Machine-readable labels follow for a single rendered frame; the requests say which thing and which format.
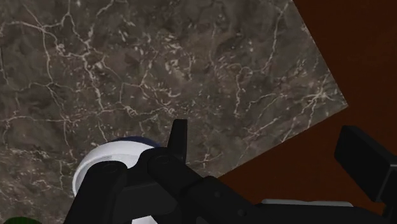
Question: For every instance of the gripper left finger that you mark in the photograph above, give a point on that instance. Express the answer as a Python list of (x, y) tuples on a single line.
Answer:
[(173, 176)]

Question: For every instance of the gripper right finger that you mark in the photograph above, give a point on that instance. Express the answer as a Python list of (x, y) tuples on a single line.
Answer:
[(366, 158)]

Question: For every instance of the white cup with blue rim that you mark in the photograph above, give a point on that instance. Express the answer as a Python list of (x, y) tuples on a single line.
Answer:
[(107, 155)]

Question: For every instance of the green round object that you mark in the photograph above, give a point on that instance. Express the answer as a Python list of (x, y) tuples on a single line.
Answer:
[(23, 221)]

